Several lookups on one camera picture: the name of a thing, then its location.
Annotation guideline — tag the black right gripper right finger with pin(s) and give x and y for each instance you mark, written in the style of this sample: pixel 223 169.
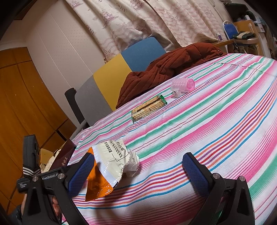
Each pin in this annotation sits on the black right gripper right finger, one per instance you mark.
pixel 228 201

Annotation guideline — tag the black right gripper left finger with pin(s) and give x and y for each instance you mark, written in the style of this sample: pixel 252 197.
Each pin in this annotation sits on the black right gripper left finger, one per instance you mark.
pixel 63 183

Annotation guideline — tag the orange white snack bag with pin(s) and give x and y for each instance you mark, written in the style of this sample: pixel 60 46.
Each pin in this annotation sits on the orange white snack bag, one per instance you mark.
pixel 112 159

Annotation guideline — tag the cracker snack packet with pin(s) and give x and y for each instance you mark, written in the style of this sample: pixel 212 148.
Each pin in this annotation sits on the cracker snack packet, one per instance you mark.
pixel 148 107

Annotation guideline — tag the gold tray box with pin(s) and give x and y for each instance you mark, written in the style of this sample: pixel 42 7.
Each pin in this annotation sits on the gold tray box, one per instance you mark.
pixel 52 160

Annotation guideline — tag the wooden wardrobe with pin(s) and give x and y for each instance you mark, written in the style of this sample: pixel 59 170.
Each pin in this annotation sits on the wooden wardrobe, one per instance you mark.
pixel 27 107

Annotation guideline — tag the striped tablecloth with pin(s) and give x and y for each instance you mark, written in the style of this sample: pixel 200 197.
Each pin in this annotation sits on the striped tablecloth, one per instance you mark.
pixel 228 122

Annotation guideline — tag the dark red quilted jacket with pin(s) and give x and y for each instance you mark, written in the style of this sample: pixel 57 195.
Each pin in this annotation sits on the dark red quilted jacket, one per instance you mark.
pixel 166 67

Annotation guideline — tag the patterned cream curtain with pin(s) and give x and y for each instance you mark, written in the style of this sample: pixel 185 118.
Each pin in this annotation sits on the patterned cream curtain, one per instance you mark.
pixel 118 24

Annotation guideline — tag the wooden side desk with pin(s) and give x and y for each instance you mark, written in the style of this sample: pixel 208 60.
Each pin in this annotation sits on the wooden side desk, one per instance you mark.
pixel 246 41

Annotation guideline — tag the blue folding chair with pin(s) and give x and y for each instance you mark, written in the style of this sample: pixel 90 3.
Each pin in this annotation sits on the blue folding chair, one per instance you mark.
pixel 229 29

